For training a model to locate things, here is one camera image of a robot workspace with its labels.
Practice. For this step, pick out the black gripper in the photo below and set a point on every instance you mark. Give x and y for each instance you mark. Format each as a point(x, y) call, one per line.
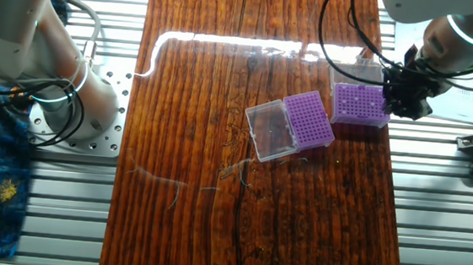
point(409, 84)

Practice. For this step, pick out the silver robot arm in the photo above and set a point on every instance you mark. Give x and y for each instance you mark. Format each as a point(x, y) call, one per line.
point(16, 26)

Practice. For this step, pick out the purple pipette tip box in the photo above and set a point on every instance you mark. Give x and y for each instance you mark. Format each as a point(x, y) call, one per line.
point(359, 108)
point(309, 121)

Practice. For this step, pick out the white printed paper sheets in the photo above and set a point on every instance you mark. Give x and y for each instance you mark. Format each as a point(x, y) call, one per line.
point(458, 103)

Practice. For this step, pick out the brown wooden board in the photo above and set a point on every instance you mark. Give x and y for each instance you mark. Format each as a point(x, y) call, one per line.
point(297, 217)

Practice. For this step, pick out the silver perforated base plate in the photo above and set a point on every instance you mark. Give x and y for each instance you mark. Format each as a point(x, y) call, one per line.
point(109, 139)

